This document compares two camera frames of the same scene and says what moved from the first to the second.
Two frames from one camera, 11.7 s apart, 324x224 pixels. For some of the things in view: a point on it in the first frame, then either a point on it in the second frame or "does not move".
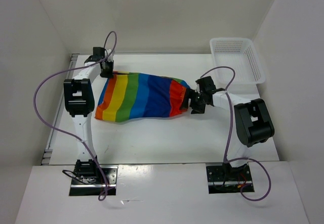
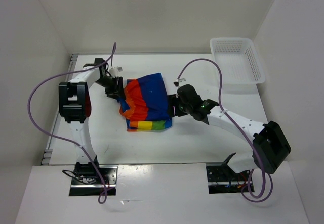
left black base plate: [92, 186] does not move
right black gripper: [191, 94] to [173, 99]
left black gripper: [109, 75] to [117, 90]
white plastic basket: [241, 53] does not move
